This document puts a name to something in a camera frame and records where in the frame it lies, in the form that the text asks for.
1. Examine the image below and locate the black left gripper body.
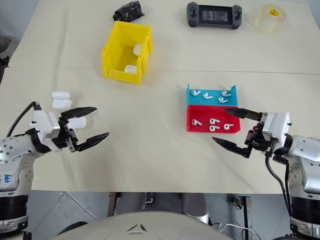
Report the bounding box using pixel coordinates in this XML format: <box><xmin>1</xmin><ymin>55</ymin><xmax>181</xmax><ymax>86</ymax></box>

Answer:
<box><xmin>51</xmin><ymin>116</ymin><xmax>79</xmax><ymax>153</ymax></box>

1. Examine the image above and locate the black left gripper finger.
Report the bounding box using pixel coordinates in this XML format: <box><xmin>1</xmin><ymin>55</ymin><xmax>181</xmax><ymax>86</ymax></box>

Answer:
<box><xmin>60</xmin><ymin>106</ymin><xmax>98</xmax><ymax>121</ymax></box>
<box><xmin>74</xmin><ymin>132</ymin><xmax>111</xmax><ymax>153</ymax></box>

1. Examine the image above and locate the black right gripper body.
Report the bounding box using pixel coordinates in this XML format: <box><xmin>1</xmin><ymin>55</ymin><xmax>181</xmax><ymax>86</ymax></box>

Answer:
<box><xmin>244</xmin><ymin>112</ymin><xmax>274</xmax><ymax>159</ymax></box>

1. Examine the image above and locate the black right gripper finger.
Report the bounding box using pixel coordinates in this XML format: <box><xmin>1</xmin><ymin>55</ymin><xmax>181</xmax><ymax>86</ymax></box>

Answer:
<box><xmin>223</xmin><ymin>107</ymin><xmax>261</xmax><ymax>122</ymax></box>
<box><xmin>211</xmin><ymin>136</ymin><xmax>251</xmax><ymax>159</ymax></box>

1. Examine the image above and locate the yellow plastic bin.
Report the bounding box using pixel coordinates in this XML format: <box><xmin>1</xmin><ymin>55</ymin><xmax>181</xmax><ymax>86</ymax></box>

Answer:
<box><xmin>100</xmin><ymin>20</ymin><xmax>154</xmax><ymax>86</ymax></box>

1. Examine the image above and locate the blue plastic tray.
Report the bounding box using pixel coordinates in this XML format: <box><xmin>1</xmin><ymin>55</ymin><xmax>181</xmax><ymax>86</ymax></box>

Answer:
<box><xmin>185</xmin><ymin>83</ymin><xmax>240</xmax><ymax>108</ymax></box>

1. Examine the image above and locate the red plastic tray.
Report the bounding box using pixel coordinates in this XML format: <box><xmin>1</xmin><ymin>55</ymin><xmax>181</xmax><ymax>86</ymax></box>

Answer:
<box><xmin>186</xmin><ymin>104</ymin><xmax>242</xmax><ymax>133</ymax></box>

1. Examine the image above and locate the rusty metal table leg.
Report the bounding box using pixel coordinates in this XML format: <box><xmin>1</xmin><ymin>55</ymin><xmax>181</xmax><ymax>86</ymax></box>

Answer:
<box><xmin>106</xmin><ymin>191</ymin><xmax>124</xmax><ymax>218</ymax></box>

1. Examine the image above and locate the dark metal table leg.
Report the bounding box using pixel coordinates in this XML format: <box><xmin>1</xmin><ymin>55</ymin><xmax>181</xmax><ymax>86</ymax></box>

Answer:
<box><xmin>233</xmin><ymin>195</ymin><xmax>253</xmax><ymax>240</ymax></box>

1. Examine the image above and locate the grey rounded robot torso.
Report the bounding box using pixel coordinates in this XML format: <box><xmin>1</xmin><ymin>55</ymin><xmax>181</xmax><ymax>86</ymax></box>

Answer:
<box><xmin>52</xmin><ymin>210</ymin><xmax>241</xmax><ymax>240</ymax></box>

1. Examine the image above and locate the clear tape roll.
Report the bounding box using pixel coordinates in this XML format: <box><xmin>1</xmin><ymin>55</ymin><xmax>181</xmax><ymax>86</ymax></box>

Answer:
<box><xmin>253</xmin><ymin>3</ymin><xmax>288</xmax><ymax>35</ymax></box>

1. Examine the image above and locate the black handheld game controller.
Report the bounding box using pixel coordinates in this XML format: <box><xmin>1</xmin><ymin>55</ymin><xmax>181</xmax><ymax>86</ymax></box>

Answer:
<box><xmin>185</xmin><ymin>1</ymin><xmax>243</xmax><ymax>31</ymax></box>

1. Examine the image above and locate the crumpled black plastic bag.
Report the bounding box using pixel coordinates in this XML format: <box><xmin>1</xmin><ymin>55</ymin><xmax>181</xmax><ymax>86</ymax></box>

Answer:
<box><xmin>112</xmin><ymin>0</ymin><xmax>146</xmax><ymax>23</ymax></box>

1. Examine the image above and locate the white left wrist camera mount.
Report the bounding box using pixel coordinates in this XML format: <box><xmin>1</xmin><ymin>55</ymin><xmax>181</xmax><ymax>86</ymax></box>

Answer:
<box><xmin>31</xmin><ymin>109</ymin><xmax>61</xmax><ymax>146</ymax></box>

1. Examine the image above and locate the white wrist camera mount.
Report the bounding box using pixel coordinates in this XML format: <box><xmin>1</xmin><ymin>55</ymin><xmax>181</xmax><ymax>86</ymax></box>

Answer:
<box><xmin>259</xmin><ymin>111</ymin><xmax>291</xmax><ymax>149</ymax></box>
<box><xmin>31</xmin><ymin>109</ymin><xmax>61</xmax><ymax>146</ymax></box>

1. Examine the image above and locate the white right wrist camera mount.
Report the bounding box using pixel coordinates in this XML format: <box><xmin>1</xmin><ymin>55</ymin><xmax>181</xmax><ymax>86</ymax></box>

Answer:
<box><xmin>259</xmin><ymin>111</ymin><xmax>291</xmax><ymax>149</ymax></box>

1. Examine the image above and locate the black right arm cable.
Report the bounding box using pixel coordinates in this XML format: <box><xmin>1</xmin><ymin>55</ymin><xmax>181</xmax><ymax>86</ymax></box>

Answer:
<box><xmin>264</xmin><ymin>149</ymin><xmax>294</xmax><ymax>218</ymax></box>

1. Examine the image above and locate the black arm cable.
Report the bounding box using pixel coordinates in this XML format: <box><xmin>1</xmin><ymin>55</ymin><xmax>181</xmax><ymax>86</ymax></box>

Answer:
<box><xmin>264</xmin><ymin>149</ymin><xmax>294</xmax><ymax>218</ymax></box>
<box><xmin>5</xmin><ymin>100</ymin><xmax>42</xmax><ymax>138</ymax></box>

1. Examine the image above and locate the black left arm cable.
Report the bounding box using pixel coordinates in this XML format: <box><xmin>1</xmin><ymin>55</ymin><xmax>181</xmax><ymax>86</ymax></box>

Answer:
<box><xmin>5</xmin><ymin>100</ymin><xmax>42</xmax><ymax>138</ymax></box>

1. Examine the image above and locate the thin white cable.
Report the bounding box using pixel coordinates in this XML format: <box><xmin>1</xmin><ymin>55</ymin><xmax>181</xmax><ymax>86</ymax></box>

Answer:
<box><xmin>211</xmin><ymin>223</ymin><xmax>259</xmax><ymax>240</ymax></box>

